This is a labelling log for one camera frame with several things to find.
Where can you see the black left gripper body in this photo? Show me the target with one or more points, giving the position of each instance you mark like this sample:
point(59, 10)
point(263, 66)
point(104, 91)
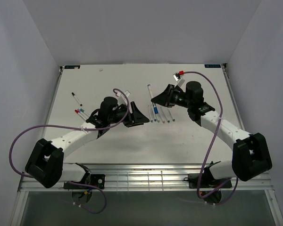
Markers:
point(117, 115)

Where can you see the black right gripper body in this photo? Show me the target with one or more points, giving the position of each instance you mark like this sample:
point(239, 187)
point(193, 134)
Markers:
point(179, 99)

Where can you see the teal capped white marker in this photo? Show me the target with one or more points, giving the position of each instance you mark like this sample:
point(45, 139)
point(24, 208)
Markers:
point(167, 117)

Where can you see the grey white marker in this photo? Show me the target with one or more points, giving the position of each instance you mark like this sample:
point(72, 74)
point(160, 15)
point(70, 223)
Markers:
point(150, 114)

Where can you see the light blue white marker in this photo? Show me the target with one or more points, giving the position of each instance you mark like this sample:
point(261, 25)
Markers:
point(153, 113)

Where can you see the dark green capped marker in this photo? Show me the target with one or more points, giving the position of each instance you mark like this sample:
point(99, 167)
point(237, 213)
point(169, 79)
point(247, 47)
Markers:
point(171, 116)

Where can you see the black capped white marker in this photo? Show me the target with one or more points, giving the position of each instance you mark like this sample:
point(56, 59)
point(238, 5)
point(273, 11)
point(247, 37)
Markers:
point(76, 99)

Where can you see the orange capped white marker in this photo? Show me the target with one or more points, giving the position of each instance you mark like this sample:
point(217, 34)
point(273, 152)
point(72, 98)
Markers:
point(162, 115)

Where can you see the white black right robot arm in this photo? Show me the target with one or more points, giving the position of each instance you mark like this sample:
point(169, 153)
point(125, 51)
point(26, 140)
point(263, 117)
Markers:
point(250, 151)

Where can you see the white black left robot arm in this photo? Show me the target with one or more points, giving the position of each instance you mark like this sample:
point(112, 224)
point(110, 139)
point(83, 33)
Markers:
point(45, 163)

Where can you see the green capped white marker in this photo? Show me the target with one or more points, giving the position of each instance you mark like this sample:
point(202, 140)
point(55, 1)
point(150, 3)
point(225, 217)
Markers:
point(85, 112)

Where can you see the red capped white marker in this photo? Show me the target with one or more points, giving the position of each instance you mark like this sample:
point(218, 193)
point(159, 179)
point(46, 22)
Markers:
point(80, 114)

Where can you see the blue label sticker right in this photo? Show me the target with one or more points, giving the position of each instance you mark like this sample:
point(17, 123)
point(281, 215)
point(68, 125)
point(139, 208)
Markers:
point(212, 66)

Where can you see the blue label sticker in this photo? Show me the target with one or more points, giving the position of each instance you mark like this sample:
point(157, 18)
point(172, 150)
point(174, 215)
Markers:
point(72, 67)
point(212, 66)

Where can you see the blue label sticker left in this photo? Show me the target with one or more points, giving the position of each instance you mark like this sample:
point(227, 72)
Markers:
point(72, 67)

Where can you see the right aluminium side rail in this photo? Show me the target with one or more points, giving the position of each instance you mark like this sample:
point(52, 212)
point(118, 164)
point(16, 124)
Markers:
point(238, 113)

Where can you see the aluminium frame rail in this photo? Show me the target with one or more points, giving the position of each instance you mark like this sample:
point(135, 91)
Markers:
point(140, 177)

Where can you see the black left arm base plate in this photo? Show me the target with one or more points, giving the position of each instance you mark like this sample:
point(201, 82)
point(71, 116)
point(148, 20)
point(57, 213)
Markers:
point(97, 180)

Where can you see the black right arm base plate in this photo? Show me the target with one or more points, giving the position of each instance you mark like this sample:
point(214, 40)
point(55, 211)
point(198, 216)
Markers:
point(192, 180)

